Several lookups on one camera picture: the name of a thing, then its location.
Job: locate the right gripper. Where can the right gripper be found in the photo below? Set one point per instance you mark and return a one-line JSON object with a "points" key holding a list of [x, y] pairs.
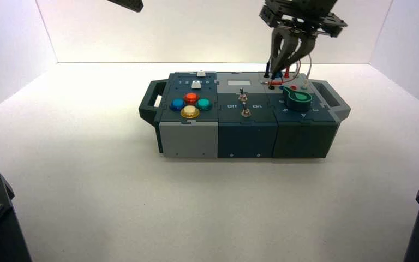
{"points": [[303, 14]]}

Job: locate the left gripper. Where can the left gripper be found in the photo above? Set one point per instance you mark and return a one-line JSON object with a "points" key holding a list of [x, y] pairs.
{"points": [[130, 4]]}

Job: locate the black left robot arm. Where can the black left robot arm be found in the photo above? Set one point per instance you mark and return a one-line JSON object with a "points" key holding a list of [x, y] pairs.
{"points": [[0, 224]]}

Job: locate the green rotary selector knob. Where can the green rotary selector knob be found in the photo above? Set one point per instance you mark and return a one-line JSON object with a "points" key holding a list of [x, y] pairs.
{"points": [[298, 102]]}

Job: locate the silver slider knob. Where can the silver slider knob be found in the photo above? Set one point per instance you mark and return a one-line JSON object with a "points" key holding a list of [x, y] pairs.
{"points": [[201, 73], [195, 84]]}

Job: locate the green dome push button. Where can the green dome push button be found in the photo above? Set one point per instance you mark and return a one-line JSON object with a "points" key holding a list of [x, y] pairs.
{"points": [[204, 104]]}

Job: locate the blue dome push button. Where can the blue dome push button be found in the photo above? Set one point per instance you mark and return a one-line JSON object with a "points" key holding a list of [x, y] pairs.
{"points": [[177, 105]]}

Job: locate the red dome push button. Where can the red dome push button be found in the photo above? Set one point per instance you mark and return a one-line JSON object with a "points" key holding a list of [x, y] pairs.
{"points": [[191, 97]]}

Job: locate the yellow dome push button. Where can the yellow dome push button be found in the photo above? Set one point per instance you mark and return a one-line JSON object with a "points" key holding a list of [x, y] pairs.
{"points": [[190, 112]]}

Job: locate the metal toggle switch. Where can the metal toggle switch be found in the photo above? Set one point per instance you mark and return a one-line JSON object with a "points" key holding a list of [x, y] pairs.
{"points": [[242, 95], [245, 111]]}

